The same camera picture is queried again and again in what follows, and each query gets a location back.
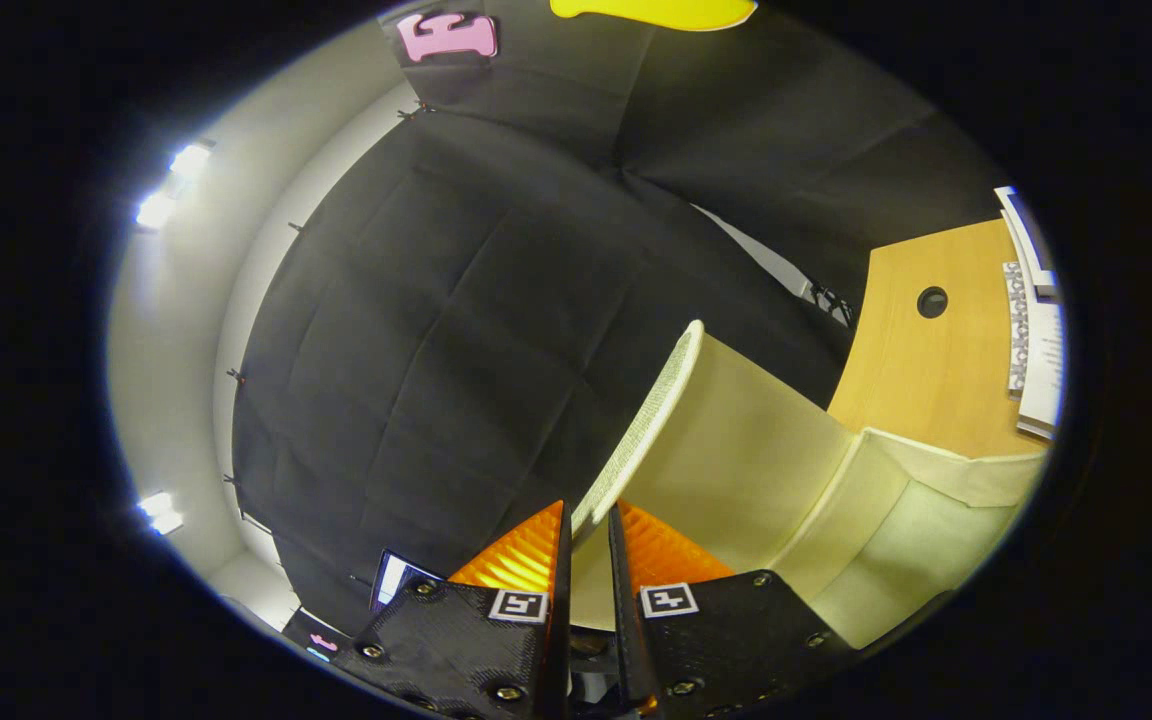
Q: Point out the patterned thin booklet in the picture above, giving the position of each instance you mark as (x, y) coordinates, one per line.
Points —
(1014, 330)

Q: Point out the glossy printed sheet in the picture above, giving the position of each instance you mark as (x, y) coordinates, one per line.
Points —
(391, 578)
(316, 640)

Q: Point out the green fabric storage box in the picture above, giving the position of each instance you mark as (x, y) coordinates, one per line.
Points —
(736, 450)

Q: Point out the white ceiling light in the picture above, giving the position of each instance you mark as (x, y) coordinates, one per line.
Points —
(191, 160)
(154, 210)
(161, 512)

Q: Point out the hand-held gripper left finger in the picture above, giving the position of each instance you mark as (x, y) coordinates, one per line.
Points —
(456, 640)

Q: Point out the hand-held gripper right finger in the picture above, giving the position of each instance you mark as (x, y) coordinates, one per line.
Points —
(736, 640)

